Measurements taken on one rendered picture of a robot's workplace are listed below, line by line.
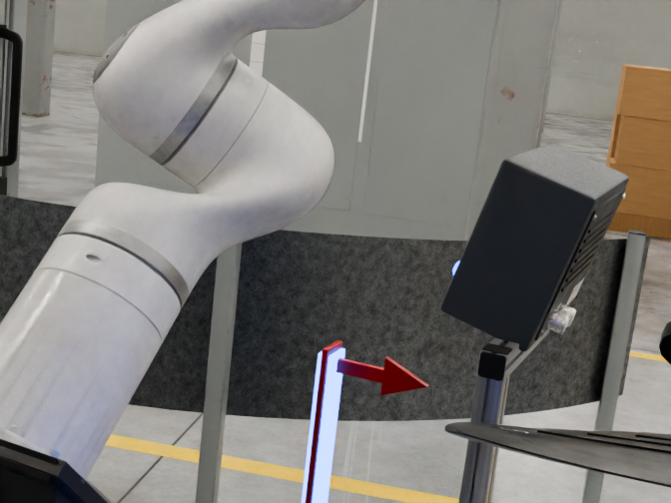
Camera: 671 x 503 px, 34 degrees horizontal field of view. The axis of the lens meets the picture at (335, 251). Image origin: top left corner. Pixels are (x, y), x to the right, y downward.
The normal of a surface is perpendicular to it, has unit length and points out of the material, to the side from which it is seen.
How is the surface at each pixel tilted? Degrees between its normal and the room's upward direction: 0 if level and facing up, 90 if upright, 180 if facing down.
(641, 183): 90
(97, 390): 75
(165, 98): 95
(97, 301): 54
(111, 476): 0
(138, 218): 49
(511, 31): 90
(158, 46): 71
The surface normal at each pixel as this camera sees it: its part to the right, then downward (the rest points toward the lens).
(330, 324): 0.20, 0.23
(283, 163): 0.35, -0.28
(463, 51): -0.19, 0.18
